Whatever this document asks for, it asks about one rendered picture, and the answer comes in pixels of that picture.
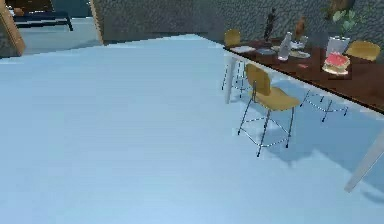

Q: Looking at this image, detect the pale round plate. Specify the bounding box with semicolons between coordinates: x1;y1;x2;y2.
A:
289;49;312;60

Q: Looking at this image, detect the dark low bench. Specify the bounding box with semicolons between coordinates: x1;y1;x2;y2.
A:
12;10;74;32

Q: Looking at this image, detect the black figure sculpture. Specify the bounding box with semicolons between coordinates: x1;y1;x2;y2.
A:
263;7;278;43

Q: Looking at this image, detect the brown sculpture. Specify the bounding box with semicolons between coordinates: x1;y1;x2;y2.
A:
294;16;307;43

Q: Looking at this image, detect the pink and cream cake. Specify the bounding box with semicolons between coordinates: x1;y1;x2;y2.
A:
321;51;352;76

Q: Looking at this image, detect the blue grey plate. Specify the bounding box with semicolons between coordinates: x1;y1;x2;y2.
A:
255;48;278;57

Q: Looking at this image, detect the dark brown dining table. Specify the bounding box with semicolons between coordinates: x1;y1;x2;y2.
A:
223;37;384;194

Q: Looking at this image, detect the white plate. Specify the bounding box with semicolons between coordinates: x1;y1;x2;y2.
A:
229;45;257;54

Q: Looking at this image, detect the white bowl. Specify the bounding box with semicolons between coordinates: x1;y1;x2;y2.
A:
289;35;309;51

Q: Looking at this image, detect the yellow chair with metal legs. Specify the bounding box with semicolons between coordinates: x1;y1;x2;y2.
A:
221;28;249;100
299;40;382;123
237;63;301;158

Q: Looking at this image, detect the green house plant white pot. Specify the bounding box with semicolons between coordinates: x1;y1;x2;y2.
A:
320;0;362;58

